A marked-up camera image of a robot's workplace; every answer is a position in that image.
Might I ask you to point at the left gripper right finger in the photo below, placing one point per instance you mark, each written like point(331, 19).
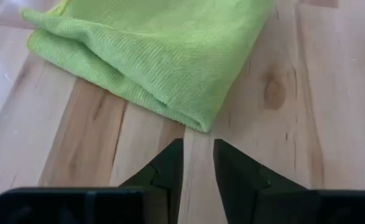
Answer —
point(294, 207)

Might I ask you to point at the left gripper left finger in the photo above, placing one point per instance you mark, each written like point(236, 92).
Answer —
point(76, 207)

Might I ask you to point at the green microfiber towel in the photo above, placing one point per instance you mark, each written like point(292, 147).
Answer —
point(169, 53)

